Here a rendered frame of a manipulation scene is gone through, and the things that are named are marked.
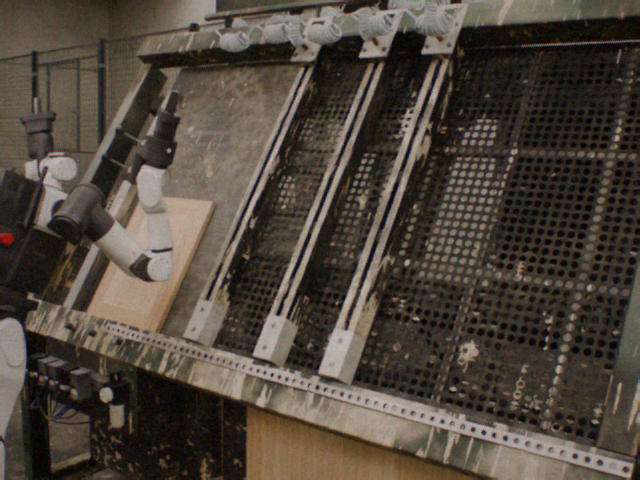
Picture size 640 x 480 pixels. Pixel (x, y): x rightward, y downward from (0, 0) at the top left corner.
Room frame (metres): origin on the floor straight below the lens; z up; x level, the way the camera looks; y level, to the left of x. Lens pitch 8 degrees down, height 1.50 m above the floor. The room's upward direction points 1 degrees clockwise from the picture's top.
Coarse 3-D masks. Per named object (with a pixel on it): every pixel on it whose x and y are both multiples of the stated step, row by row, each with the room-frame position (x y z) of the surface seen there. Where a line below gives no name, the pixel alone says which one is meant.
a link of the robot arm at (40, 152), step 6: (30, 150) 2.40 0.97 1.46; (36, 150) 2.38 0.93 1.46; (42, 150) 2.38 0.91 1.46; (48, 150) 2.41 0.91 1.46; (30, 156) 2.41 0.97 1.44; (36, 156) 2.38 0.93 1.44; (42, 156) 2.37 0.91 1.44; (36, 162) 2.39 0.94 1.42; (36, 168) 2.39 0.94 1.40; (36, 174) 2.39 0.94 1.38; (36, 180) 2.40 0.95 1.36
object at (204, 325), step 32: (288, 32) 2.40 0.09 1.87; (320, 64) 2.48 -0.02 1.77; (288, 96) 2.44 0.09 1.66; (288, 128) 2.35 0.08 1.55; (288, 160) 2.35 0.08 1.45; (256, 192) 2.25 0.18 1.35; (256, 224) 2.23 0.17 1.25; (224, 256) 2.17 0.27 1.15; (224, 288) 2.12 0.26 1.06; (192, 320) 2.08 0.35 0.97
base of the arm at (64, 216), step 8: (80, 184) 1.97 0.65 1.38; (88, 184) 1.97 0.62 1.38; (96, 192) 1.97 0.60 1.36; (64, 200) 1.98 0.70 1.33; (104, 200) 1.99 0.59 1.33; (56, 216) 1.87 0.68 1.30; (64, 216) 1.86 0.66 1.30; (72, 216) 1.87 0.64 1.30; (48, 224) 1.90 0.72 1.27; (56, 224) 1.88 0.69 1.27; (64, 224) 1.87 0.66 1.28; (72, 224) 1.87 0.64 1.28; (80, 224) 1.87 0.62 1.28; (56, 232) 1.91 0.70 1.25; (64, 232) 1.89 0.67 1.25; (72, 232) 1.89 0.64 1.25; (80, 232) 1.88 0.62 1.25; (72, 240) 1.92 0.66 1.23; (80, 240) 1.91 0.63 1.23
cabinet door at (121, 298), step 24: (144, 216) 2.57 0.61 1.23; (192, 216) 2.43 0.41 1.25; (144, 240) 2.49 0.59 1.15; (192, 240) 2.36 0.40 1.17; (120, 288) 2.42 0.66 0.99; (144, 288) 2.35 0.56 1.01; (168, 288) 2.29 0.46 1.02; (96, 312) 2.41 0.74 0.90; (120, 312) 2.34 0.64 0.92; (144, 312) 2.29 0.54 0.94; (168, 312) 2.25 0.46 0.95
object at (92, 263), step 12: (180, 96) 2.88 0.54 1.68; (156, 120) 2.83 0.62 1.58; (120, 192) 2.68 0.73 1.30; (132, 192) 2.69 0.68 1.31; (120, 204) 2.64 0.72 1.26; (120, 216) 2.64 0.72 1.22; (96, 252) 2.56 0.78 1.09; (84, 264) 2.56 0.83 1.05; (96, 264) 2.55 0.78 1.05; (84, 276) 2.52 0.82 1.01; (72, 288) 2.51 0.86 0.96; (84, 288) 2.51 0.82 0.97; (72, 300) 2.48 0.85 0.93
